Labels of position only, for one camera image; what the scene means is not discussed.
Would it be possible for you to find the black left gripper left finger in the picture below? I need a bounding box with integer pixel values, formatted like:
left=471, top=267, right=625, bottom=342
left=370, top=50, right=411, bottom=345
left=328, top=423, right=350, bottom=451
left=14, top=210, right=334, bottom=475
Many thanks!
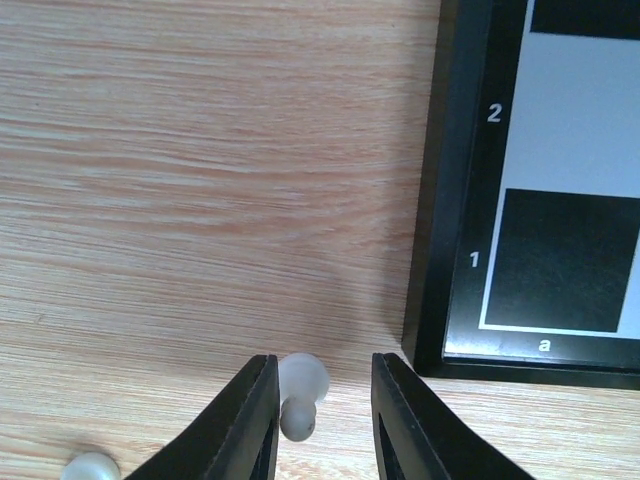
left=128, top=355, right=279, bottom=480

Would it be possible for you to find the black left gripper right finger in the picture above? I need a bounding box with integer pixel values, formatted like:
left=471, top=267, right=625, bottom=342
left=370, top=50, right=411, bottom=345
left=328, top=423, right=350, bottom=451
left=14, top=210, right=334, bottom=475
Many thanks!
left=371, top=353, right=531, bottom=479

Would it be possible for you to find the white pawn b2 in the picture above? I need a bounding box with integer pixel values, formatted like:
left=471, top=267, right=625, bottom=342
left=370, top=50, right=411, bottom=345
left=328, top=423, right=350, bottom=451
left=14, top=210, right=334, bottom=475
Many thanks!
left=278, top=352, right=330, bottom=442

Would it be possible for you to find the white pawn a2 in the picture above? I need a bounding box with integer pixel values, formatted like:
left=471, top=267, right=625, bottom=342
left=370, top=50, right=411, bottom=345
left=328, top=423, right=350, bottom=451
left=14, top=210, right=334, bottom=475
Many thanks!
left=60, top=452, right=121, bottom=480

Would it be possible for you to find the black white chessboard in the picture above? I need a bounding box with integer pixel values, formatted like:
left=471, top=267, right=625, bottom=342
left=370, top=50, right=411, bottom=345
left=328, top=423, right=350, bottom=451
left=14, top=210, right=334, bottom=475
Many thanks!
left=402, top=1, right=639, bottom=390

